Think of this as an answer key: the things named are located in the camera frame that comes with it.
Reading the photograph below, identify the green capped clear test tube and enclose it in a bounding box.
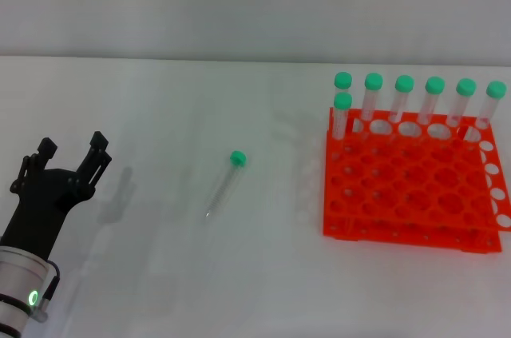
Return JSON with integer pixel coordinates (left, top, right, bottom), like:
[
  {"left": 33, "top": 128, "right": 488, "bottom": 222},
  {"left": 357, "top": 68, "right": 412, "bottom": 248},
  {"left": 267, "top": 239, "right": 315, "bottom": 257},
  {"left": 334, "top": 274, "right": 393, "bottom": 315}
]
[
  {"left": 389, "top": 74, "right": 415, "bottom": 124},
  {"left": 333, "top": 71, "right": 354, "bottom": 95},
  {"left": 360, "top": 72, "right": 385, "bottom": 143},
  {"left": 333, "top": 92, "right": 354, "bottom": 142},
  {"left": 417, "top": 76, "right": 446, "bottom": 126},
  {"left": 473, "top": 80, "right": 508, "bottom": 131},
  {"left": 204, "top": 149, "right": 248, "bottom": 220},
  {"left": 445, "top": 78, "right": 477, "bottom": 129}
]

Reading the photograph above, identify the orange test tube rack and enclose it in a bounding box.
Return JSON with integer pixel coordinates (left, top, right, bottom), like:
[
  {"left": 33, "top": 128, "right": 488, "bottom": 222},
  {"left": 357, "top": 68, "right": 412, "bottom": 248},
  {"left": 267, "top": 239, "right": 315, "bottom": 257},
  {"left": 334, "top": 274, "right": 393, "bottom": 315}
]
[{"left": 321, "top": 106, "right": 511, "bottom": 254}]

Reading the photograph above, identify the left arm cable with plug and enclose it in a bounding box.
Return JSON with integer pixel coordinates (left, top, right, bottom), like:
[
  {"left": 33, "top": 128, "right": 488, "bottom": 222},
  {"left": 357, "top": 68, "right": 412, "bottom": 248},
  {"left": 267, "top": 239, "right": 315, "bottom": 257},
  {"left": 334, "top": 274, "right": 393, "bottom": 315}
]
[{"left": 36, "top": 260, "right": 63, "bottom": 323}]

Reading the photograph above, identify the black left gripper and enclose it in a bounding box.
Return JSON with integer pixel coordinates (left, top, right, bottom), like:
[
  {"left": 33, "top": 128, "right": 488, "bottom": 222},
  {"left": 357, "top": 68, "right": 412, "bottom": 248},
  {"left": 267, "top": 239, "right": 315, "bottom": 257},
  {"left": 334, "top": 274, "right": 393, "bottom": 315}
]
[{"left": 0, "top": 130, "right": 113, "bottom": 262}]

